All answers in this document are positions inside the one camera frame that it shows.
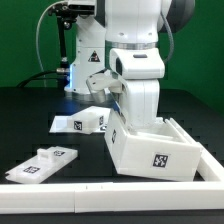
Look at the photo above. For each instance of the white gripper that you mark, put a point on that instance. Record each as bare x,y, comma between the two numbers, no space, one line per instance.
138,103

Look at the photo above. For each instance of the white cabinet box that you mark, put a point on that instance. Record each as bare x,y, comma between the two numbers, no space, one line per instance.
165,151

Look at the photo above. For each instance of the white door panel with knob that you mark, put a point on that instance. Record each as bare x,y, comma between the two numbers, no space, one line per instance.
43,165

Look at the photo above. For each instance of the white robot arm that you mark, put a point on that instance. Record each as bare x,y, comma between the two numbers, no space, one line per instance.
118,53

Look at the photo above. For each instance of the small white block part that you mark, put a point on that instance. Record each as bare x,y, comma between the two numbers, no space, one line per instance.
93,111

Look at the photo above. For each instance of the white flat top panel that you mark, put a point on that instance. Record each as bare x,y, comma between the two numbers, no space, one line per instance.
61,124

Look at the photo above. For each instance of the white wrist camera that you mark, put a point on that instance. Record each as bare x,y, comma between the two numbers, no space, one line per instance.
100,82

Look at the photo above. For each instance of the black camera stand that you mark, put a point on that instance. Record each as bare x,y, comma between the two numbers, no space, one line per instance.
65,18

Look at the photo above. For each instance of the white front fence rail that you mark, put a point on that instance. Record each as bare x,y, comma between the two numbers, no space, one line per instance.
110,197

